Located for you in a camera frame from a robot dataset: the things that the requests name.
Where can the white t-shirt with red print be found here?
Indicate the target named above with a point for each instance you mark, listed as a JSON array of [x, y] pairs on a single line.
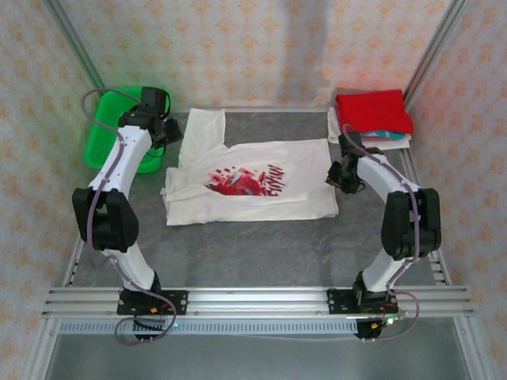
[[277, 198]]

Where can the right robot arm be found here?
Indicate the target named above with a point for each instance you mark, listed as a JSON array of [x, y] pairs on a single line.
[[412, 221]]

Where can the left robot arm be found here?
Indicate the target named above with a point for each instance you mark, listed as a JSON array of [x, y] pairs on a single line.
[[119, 166]]

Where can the teal folded t-shirt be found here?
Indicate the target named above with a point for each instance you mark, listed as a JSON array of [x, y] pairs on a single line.
[[386, 135]]

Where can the green plastic basket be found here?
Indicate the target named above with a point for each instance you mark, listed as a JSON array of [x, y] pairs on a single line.
[[99, 146]]

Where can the red folded t-shirt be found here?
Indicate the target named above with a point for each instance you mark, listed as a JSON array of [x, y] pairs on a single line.
[[372, 111]]

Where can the small circuit board with LED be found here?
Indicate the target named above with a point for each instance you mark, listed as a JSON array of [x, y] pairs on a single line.
[[390, 320]]

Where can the metal lower shelf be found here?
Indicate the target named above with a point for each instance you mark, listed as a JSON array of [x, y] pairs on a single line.
[[257, 356]]

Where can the aluminium frame post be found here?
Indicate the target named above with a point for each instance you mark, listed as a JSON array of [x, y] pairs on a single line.
[[75, 43], [435, 47]]

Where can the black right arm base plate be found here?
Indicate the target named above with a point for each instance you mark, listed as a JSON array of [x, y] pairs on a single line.
[[336, 302]]

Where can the aluminium mounting rail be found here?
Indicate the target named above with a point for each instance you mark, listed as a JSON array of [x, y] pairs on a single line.
[[257, 302]]

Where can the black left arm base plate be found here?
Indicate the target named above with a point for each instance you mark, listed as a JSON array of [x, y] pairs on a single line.
[[178, 302]]

